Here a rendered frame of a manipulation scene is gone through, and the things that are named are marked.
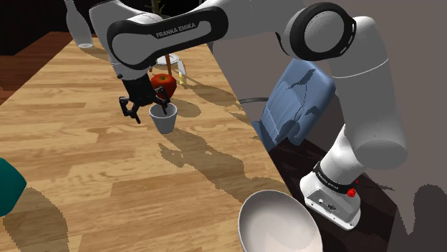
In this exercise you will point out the white bowl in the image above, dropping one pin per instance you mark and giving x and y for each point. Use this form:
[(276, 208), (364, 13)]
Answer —
[(276, 223)]

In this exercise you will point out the white bottle vase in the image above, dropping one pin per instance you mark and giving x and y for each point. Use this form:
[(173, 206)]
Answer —
[(79, 29)]

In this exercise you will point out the red apple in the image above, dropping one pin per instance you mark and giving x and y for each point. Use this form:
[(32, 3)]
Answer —
[(168, 84)]

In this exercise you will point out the clear glass vase with branch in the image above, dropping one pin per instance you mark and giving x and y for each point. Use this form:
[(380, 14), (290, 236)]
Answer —
[(181, 71)]

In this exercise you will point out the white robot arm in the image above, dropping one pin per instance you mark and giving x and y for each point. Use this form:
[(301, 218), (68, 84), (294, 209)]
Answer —
[(363, 104)]

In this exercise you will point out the white cup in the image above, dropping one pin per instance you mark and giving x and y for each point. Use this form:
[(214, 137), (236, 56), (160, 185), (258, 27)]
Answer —
[(164, 122)]

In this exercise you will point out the dark robot stand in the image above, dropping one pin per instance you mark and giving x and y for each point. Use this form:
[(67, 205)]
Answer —
[(373, 223)]

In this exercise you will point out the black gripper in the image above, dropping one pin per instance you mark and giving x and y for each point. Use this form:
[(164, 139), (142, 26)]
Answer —
[(139, 90)]

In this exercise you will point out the teal rounded object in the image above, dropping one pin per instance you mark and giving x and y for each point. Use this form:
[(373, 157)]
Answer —
[(8, 188)]

